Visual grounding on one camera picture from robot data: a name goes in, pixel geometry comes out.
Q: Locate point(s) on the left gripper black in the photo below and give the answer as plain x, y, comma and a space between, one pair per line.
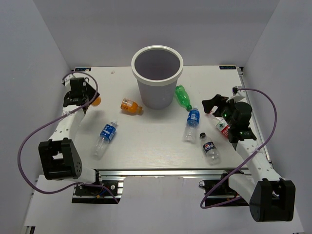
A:
93, 94

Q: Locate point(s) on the blue label water bottle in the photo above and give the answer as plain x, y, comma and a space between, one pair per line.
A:
192, 125
105, 137

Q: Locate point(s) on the green plastic bottle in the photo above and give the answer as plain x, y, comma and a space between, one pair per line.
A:
183, 97

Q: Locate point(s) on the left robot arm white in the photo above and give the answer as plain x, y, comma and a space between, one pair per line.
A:
59, 157

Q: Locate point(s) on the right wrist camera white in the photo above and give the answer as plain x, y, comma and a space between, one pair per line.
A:
238, 93

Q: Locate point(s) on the orange juice bottle lying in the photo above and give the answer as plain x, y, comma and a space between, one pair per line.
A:
131, 106

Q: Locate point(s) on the aluminium front rail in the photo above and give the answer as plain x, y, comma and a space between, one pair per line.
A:
164, 172

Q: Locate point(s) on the orange juice bottle gold cap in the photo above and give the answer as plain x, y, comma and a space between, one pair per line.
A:
96, 102

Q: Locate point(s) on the blue corner label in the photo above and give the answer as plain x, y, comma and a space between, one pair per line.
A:
82, 69
227, 67

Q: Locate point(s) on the left blue corner label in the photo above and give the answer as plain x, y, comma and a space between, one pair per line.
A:
82, 69

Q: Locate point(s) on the right blue corner label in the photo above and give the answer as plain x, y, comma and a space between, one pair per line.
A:
227, 67

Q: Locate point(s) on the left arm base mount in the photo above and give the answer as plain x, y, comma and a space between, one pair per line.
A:
95, 195

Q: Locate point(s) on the red cap water bottle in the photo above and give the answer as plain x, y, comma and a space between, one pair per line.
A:
220, 124

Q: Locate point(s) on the white plastic bin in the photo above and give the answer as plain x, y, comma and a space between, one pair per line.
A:
157, 69

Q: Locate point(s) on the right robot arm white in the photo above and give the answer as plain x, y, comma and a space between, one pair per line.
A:
270, 197

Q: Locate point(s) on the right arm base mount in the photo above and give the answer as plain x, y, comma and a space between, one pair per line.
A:
222, 193

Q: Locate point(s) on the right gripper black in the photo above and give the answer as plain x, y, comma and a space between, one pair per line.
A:
217, 100

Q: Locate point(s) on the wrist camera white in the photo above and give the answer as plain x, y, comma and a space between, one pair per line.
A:
67, 78
238, 93

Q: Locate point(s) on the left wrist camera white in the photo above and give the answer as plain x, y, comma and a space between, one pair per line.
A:
67, 78

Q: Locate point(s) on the pepsi bottle black cap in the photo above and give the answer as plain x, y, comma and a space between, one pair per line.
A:
212, 154

